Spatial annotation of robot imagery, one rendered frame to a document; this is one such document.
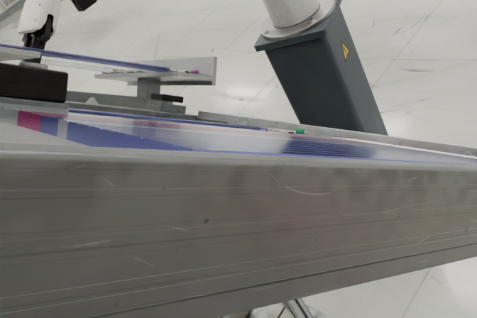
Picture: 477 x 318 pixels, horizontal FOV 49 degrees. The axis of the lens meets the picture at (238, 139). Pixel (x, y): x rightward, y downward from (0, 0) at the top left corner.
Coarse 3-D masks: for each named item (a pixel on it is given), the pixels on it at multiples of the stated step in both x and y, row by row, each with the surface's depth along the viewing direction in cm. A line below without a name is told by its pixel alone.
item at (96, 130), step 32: (32, 128) 36; (64, 128) 32; (96, 128) 29; (128, 128) 32; (160, 128) 36; (192, 128) 43; (224, 128) 52; (384, 160) 33; (416, 160) 36; (448, 160) 42
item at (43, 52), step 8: (16, 48) 91; (24, 48) 92; (32, 48) 93; (48, 56) 95; (56, 56) 96; (64, 56) 97; (72, 56) 99; (80, 56) 100; (88, 56) 101; (104, 64) 104; (112, 64) 105; (120, 64) 106; (128, 64) 108; (136, 64) 109; (144, 64) 110; (192, 72) 120
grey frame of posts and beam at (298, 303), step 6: (294, 300) 135; (300, 300) 137; (288, 306) 136; (294, 306) 136; (300, 306) 138; (306, 306) 139; (288, 312) 140; (294, 312) 137; (300, 312) 138; (306, 312) 140
